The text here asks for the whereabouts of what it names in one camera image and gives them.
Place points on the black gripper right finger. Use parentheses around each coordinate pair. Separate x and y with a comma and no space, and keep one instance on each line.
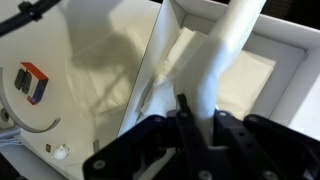
(263,150)

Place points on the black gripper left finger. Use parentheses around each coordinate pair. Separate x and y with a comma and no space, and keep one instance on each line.
(150,150)

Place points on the white cardboard box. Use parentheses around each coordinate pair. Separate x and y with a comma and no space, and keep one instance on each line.
(286,60)

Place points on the red box with dark top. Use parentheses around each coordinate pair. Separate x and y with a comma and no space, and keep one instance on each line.
(33,83)

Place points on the white round knob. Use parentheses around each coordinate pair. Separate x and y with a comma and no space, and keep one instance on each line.
(60,152)

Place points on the small black square chip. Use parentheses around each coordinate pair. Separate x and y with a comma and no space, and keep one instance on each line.
(48,148)

